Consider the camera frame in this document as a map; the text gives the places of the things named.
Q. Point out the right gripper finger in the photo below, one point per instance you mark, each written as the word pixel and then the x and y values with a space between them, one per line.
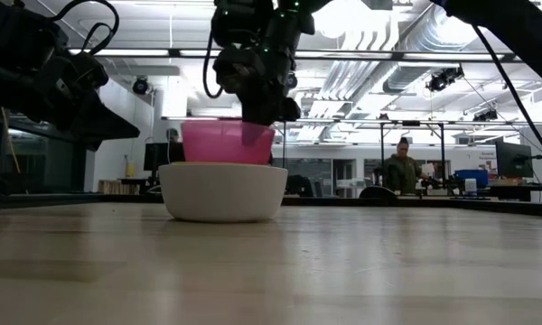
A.
pixel 259 110

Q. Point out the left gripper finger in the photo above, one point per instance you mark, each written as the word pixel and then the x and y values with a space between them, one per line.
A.
pixel 101 124

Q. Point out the red translucent plastic bowl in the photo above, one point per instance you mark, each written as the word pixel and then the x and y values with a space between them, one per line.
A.
pixel 212 144

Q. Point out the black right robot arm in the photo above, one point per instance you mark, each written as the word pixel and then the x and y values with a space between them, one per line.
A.
pixel 515 22

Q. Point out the yellow bottle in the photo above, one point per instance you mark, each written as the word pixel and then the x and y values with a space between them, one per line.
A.
pixel 130 169

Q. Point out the black ceiling spotlight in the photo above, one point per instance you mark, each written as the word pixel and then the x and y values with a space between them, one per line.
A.
pixel 485 116
pixel 445 79
pixel 141 86

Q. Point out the wooden crate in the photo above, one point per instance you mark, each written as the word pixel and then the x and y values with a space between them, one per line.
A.
pixel 117 187

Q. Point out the black computer monitor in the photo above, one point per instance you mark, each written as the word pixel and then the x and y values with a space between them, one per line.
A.
pixel 512 160
pixel 162 155

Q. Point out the seated person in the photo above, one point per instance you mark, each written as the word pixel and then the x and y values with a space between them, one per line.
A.
pixel 172 135

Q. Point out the large white bowl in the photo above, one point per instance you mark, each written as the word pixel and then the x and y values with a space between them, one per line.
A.
pixel 223 194

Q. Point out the black chair back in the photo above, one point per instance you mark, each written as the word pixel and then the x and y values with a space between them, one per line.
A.
pixel 377 193

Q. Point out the standing person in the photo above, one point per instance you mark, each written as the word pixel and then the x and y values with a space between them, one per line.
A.
pixel 402 173

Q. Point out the blue storage bin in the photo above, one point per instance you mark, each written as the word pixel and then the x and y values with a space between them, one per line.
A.
pixel 472 177

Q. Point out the white round container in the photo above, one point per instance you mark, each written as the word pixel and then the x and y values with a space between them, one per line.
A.
pixel 470 186

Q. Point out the silver ventilation duct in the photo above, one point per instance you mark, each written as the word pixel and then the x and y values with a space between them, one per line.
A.
pixel 415 54

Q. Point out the black metal stand frame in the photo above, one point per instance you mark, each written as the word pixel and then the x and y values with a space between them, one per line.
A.
pixel 442 153

